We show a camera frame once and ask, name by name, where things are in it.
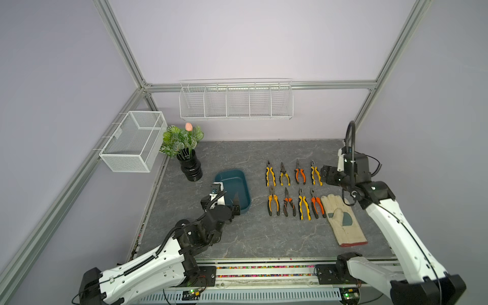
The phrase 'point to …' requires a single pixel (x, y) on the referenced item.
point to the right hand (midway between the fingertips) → (331, 169)
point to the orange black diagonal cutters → (314, 200)
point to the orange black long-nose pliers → (287, 199)
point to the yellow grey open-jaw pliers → (269, 203)
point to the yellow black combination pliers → (302, 201)
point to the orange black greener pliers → (297, 173)
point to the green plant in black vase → (181, 143)
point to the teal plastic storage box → (234, 181)
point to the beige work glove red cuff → (342, 221)
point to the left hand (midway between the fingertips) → (227, 195)
